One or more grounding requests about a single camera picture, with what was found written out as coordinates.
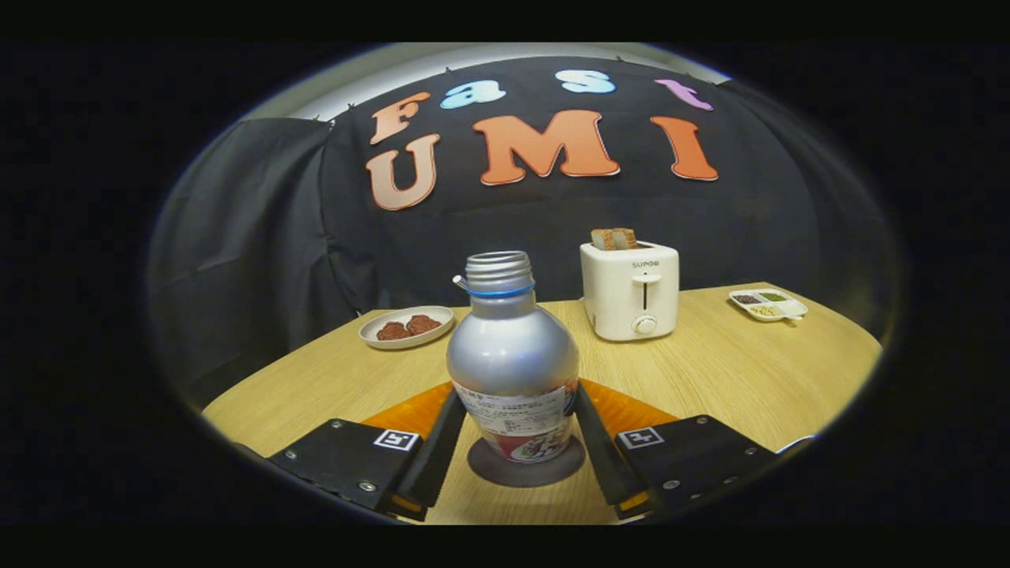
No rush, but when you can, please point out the white plate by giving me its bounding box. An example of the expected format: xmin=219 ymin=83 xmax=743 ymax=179
xmin=359 ymin=305 xmax=455 ymax=350

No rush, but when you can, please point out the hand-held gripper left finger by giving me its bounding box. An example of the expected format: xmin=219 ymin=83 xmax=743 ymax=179
xmin=268 ymin=383 xmax=468 ymax=521

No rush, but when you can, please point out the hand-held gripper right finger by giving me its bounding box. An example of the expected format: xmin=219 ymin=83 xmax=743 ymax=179
xmin=574 ymin=379 xmax=782 ymax=521

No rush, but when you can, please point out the wooden table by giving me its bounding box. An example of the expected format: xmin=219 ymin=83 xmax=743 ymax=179
xmin=201 ymin=282 xmax=883 ymax=525

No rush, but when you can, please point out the white divided dish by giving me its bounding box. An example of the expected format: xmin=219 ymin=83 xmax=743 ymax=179
xmin=728 ymin=289 xmax=809 ymax=323

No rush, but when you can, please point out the white toaster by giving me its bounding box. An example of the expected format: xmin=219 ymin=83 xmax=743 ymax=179
xmin=580 ymin=241 xmax=681 ymax=342

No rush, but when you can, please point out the silver juice bottle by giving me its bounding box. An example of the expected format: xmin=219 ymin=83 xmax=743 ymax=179
xmin=447 ymin=251 xmax=581 ymax=465

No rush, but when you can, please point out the black backdrop cloth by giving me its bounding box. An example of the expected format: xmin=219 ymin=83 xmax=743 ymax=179
xmin=146 ymin=55 xmax=900 ymax=411

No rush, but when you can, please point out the dark round coaster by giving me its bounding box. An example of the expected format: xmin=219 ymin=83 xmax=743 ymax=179
xmin=467 ymin=434 xmax=586 ymax=488

